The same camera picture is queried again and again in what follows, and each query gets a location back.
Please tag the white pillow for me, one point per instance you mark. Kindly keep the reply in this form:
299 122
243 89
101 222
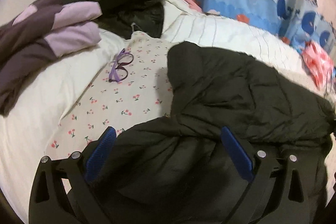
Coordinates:
39 98

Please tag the cherry print bed sheet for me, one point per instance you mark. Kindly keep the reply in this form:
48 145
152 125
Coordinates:
118 98

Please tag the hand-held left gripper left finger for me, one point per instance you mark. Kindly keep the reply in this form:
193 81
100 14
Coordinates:
101 153

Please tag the purple two-tone jacket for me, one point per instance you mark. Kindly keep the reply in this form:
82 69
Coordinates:
23 56

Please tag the black crumpled garment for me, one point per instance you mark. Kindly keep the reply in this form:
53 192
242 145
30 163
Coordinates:
131 3

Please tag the small pink cloth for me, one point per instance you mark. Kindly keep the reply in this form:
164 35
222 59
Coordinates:
193 3

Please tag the pink floral cloth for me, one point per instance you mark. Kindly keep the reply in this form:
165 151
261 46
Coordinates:
317 61

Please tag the white striped duvet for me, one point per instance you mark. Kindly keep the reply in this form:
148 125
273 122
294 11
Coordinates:
223 29

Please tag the purple eyeglasses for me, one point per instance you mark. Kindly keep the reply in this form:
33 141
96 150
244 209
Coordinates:
113 74

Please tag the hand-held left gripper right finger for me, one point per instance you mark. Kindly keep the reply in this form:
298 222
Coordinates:
236 153

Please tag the black puffer jacket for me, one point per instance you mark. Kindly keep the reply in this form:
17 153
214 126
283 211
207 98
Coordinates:
223 87

